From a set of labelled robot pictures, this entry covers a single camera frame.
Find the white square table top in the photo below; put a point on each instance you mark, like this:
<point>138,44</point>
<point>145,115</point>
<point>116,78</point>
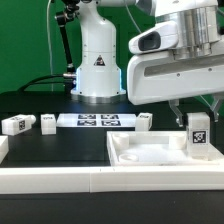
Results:
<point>156,148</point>

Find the white marker base plate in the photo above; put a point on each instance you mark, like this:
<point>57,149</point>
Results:
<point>96,120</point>

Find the white U-shaped obstacle fence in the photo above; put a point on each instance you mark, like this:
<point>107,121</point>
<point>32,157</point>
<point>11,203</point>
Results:
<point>107,179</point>

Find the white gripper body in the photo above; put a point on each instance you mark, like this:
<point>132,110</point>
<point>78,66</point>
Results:
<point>158,77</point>

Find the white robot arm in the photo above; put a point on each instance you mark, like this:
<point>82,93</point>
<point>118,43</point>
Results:
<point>181,56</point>

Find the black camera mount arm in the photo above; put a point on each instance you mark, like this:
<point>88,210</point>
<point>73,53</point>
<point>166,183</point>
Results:
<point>62,18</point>

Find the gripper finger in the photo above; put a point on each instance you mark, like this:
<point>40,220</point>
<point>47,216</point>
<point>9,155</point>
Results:
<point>173,104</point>
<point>218,99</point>

